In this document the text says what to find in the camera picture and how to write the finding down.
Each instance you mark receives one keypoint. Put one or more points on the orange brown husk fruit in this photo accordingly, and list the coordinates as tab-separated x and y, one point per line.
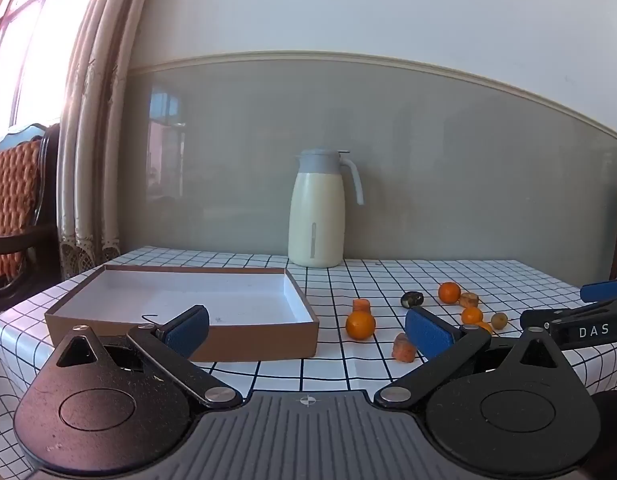
469	300

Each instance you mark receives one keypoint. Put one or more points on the large orange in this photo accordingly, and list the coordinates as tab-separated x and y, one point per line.
361	326

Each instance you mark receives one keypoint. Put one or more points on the small green brown fruit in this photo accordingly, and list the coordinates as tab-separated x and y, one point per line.
498	320

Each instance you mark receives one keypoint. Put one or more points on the cream thermos jug grey lid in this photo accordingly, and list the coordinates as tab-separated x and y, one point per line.
316	220

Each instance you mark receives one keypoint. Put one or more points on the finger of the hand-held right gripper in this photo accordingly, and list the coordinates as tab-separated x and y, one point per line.
536	319
601	291

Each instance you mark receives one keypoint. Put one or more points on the wooden sofa orange cushion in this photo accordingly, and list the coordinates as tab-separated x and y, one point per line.
13	195

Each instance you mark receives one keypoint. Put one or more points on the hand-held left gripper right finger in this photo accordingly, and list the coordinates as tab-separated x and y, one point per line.
431	335

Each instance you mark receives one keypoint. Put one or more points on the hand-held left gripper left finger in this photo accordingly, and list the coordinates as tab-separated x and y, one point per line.
188	332

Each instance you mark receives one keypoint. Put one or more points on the beige lace curtain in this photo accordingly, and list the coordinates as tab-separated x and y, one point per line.
96	135

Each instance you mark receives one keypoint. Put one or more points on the dark brown chestnut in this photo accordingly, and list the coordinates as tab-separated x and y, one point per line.
412	300

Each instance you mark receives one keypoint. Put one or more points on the red framed window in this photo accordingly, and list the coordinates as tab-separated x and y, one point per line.
33	60

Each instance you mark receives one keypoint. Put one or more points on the small orange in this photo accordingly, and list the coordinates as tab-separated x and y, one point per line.
472	315
485	327
449	293

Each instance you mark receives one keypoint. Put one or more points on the brown cardboard box white inside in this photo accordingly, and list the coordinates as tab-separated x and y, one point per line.
188	290

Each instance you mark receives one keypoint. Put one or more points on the carrot piece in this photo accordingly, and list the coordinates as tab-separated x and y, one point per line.
361	306
402	350

